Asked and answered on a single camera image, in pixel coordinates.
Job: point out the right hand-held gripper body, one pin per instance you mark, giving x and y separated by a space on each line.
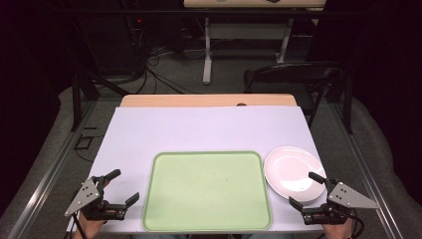
346 197

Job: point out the wooden desk with white legs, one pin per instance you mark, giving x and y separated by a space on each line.
247 31

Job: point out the black chair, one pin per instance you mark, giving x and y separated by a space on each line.
292 78

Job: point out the person's right hand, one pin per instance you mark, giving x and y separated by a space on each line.
338 229

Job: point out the black horizontal bar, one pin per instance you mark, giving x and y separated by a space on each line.
199 12

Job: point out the white round plate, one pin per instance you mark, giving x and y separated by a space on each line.
288 172

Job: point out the black square frame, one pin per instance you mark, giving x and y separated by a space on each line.
83 142

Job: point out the white table cover board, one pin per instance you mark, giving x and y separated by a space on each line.
205 129

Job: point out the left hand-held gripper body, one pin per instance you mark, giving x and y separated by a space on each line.
87 194

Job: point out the person's left hand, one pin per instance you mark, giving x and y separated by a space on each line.
88 229

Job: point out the aluminium floor rail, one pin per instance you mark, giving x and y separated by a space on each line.
49 172
368 172

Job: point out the black metal stand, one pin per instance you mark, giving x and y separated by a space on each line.
78 99

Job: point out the dark equipment with red light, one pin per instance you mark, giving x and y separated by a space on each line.
137 36

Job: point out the light green tray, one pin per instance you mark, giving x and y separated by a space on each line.
207 192

